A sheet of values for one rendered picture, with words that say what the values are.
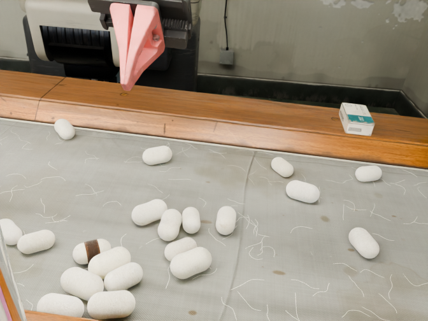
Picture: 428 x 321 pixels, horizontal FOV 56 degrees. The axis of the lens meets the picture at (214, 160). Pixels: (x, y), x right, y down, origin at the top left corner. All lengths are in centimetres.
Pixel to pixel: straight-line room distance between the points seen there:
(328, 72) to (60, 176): 226
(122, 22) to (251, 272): 27
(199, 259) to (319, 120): 32
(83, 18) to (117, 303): 79
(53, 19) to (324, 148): 71
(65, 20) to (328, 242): 80
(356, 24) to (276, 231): 221
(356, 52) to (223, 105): 206
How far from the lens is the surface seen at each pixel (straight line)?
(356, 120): 58
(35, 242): 39
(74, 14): 102
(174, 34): 46
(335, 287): 39
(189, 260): 35
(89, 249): 37
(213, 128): 55
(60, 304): 33
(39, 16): 106
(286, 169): 49
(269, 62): 254
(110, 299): 33
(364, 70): 268
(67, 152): 53
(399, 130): 63
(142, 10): 42
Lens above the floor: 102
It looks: 33 degrees down
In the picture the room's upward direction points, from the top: 5 degrees clockwise
